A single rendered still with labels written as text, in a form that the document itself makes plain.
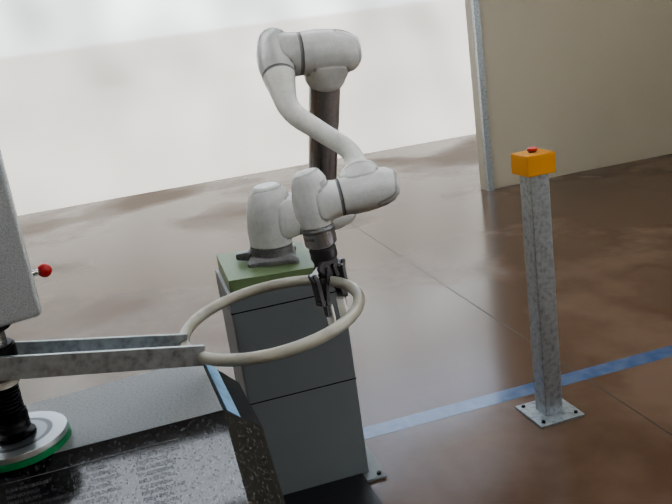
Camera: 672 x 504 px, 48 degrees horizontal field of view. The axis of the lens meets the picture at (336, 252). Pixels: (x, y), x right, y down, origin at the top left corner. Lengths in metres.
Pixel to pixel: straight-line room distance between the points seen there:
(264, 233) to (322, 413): 0.68
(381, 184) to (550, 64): 5.72
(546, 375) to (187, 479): 1.81
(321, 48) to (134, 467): 1.32
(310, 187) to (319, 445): 1.17
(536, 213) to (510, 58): 4.59
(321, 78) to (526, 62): 5.23
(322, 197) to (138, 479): 0.83
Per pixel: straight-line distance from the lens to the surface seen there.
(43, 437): 1.76
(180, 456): 1.70
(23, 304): 1.62
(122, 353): 1.75
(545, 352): 3.10
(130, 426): 1.76
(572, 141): 7.81
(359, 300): 1.87
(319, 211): 1.98
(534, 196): 2.89
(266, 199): 2.62
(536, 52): 7.54
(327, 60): 2.34
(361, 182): 1.99
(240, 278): 2.57
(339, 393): 2.76
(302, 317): 2.62
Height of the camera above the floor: 1.57
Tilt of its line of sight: 16 degrees down
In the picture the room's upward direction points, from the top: 8 degrees counter-clockwise
